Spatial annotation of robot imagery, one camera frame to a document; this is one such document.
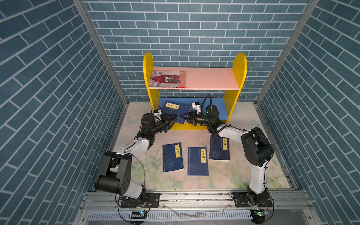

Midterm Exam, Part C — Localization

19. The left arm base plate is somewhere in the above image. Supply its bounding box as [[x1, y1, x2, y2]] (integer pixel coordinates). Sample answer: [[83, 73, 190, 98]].
[[119, 193, 160, 209]]

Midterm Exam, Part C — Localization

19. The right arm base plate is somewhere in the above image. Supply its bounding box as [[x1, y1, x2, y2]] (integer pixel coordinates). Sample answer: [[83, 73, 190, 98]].
[[230, 191, 273, 208]]

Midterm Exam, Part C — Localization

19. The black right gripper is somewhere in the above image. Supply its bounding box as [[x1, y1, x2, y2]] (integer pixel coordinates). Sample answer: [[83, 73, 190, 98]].
[[181, 112, 212, 128]]

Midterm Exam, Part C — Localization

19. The black corrugated right cable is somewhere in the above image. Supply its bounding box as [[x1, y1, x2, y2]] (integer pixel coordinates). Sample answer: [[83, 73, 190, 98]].
[[201, 94, 251, 134]]

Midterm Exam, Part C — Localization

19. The navy book yellow label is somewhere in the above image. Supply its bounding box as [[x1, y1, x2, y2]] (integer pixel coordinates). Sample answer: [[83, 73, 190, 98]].
[[162, 100, 192, 125]]

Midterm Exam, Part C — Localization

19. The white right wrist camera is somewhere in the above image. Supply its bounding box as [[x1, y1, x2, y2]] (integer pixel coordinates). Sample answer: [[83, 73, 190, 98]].
[[191, 102, 202, 114]]

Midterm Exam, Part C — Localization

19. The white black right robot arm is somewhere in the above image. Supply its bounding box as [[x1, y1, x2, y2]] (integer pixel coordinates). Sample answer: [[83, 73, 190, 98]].
[[181, 104, 274, 206]]

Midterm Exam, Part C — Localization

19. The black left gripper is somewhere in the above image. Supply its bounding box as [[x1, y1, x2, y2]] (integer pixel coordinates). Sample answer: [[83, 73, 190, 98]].
[[149, 115, 177, 136]]

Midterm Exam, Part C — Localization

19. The red illustrated cover book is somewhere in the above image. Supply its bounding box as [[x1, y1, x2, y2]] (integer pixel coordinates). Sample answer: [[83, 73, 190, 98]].
[[149, 70, 186, 88]]

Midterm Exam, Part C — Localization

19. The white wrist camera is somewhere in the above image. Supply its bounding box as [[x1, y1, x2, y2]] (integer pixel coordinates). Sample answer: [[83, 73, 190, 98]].
[[191, 102, 202, 114], [152, 108, 162, 119]]

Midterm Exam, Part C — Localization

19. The aluminium front rail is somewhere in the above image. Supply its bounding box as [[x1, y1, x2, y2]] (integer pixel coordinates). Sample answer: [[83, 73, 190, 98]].
[[80, 189, 313, 211]]

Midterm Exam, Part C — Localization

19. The yellow pink blue bookshelf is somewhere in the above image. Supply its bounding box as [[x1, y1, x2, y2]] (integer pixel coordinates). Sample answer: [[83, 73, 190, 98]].
[[143, 52, 248, 124]]

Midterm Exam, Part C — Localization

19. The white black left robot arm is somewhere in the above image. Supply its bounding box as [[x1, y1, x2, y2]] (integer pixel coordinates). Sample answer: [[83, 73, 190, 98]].
[[94, 113, 177, 204]]

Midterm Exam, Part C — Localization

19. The right green circuit board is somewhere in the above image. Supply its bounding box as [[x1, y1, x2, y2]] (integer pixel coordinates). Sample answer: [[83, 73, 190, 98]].
[[250, 210, 266, 225]]

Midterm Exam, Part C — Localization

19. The navy book bottom centre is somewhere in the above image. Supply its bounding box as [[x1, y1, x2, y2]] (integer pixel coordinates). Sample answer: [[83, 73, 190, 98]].
[[187, 146, 209, 176]]

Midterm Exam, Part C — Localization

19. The white slotted cable duct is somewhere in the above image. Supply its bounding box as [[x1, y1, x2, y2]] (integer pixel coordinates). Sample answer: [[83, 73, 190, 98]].
[[87, 210, 252, 222]]

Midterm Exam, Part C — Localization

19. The left green circuit board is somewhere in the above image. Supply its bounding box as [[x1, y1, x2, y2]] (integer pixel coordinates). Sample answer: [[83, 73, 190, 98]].
[[129, 211, 148, 220]]

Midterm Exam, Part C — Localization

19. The green circuit board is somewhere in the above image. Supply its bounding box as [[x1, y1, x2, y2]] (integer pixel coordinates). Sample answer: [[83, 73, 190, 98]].
[[129, 211, 148, 220], [250, 210, 266, 225]]

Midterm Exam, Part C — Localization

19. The navy book far left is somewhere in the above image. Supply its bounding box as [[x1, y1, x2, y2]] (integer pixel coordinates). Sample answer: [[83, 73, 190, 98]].
[[162, 142, 184, 173]]

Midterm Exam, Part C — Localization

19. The navy book right side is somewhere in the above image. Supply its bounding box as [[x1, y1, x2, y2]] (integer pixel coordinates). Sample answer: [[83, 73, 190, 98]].
[[209, 136, 230, 162]]

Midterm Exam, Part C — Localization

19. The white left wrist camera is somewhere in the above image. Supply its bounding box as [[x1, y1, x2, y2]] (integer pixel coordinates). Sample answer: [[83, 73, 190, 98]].
[[152, 108, 162, 119]]

